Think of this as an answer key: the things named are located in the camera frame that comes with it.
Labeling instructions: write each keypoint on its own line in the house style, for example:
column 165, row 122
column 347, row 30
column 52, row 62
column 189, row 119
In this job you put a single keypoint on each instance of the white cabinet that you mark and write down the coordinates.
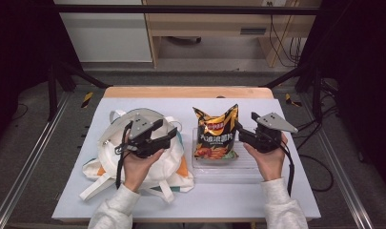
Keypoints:
column 108, row 38

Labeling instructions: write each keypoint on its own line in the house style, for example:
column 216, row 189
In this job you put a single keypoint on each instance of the black horizontal frame bar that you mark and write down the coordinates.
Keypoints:
column 181, row 9

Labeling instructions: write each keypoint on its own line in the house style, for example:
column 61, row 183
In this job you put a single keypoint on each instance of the black and yellow chip bag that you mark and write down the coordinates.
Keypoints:
column 216, row 136

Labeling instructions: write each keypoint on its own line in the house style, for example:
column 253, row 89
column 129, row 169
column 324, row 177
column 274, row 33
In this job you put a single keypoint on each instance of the aluminium rail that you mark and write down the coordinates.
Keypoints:
column 35, row 149
column 340, row 187

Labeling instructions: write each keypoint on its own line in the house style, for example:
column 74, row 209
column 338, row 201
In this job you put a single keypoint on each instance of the white board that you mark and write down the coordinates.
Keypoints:
column 213, row 200

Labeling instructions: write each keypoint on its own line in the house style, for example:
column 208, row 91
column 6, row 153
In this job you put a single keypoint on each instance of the yellow and black tape strip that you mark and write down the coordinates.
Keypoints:
column 87, row 99
column 290, row 100

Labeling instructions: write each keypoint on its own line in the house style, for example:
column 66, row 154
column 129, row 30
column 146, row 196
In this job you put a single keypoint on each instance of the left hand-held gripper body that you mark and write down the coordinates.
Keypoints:
column 141, row 140

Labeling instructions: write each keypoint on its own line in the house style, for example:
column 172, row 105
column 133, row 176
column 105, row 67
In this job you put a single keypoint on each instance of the black metal stand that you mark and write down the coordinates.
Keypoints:
column 52, row 92
column 316, row 92

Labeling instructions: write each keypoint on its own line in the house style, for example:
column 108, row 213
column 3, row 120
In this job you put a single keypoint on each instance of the wooden table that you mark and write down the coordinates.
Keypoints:
column 187, row 92

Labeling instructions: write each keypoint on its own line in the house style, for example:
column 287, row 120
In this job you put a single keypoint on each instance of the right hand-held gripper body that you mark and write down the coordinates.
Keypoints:
column 267, row 138

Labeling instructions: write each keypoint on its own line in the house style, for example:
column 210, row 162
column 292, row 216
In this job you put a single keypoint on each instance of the clear plastic container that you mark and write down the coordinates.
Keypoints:
column 225, row 171

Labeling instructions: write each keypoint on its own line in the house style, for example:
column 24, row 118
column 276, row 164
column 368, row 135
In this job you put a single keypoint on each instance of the person's right hand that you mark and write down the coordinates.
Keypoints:
column 271, row 165

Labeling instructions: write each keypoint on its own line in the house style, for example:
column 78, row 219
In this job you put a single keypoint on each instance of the person's left hand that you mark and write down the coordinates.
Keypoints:
column 138, row 170

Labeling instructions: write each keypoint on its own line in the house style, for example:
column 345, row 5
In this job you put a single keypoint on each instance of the white patterned canvas tote bag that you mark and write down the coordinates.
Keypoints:
column 170, row 165

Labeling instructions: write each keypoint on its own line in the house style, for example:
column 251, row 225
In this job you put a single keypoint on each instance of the light wooden desk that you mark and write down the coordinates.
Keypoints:
column 213, row 22

